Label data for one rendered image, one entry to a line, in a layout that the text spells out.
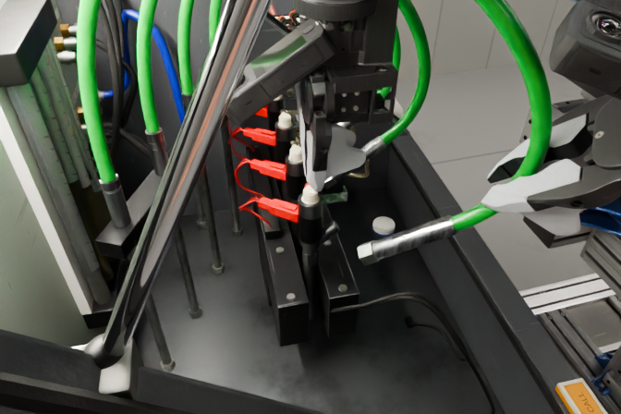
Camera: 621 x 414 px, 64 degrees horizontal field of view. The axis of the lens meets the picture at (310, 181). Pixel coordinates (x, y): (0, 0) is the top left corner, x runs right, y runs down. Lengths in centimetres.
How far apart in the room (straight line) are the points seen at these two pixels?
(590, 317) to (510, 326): 110
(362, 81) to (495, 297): 36
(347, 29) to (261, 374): 48
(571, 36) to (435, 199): 51
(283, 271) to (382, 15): 34
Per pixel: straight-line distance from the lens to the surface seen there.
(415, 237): 46
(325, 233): 59
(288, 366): 73
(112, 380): 17
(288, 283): 62
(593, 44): 33
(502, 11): 36
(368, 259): 48
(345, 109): 47
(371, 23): 45
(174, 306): 82
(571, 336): 166
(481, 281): 70
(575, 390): 63
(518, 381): 69
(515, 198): 40
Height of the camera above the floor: 146
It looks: 38 degrees down
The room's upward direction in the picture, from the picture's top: straight up
